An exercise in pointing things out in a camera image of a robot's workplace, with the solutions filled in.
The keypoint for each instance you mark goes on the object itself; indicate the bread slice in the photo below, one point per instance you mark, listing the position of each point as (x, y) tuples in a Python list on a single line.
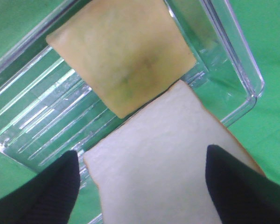
[(151, 170)]

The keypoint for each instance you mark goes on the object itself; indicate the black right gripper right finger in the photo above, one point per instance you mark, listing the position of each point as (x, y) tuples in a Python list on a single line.
[(240, 194)]

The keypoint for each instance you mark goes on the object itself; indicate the right clear plastic tray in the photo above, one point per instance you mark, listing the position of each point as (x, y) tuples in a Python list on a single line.
[(46, 109)]

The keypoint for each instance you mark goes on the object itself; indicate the green tablecloth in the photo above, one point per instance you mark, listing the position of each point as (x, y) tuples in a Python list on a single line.
[(258, 130)]

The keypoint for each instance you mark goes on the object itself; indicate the yellow cheese slice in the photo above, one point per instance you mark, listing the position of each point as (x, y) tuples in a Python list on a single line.
[(127, 51)]

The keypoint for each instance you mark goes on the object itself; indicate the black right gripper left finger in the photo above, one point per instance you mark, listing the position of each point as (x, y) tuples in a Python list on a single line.
[(48, 198)]

